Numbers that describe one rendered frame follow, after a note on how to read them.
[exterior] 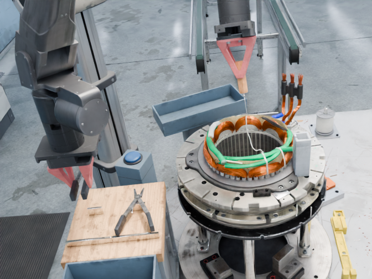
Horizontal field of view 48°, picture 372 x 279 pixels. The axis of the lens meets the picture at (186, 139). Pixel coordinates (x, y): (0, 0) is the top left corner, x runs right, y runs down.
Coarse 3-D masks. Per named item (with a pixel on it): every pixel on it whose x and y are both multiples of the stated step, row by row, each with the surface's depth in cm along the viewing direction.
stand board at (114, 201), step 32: (96, 192) 92; (128, 192) 91; (160, 192) 90; (96, 224) 84; (128, 224) 83; (160, 224) 82; (64, 256) 79; (96, 256) 78; (128, 256) 77; (160, 256) 77
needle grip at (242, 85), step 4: (240, 60) 79; (236, 64) 78; (240, 64) 78; (240, 68) 78; (240, 80) 78; (244, 80) 78; (240, 84) 79; (244, 84) 78; (240, 88) 79; (244, 88) 79; (240, 92) 79; (244, 92) 79
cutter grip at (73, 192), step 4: (76, 180) 76; (72, 184) 75; (76, 184) 75; (72, 188) 74; (76, 188) 75; (72, 192) 73; (76, 192) 75; (72, 196) 73; (76, 196) 74; (72, 200) 74
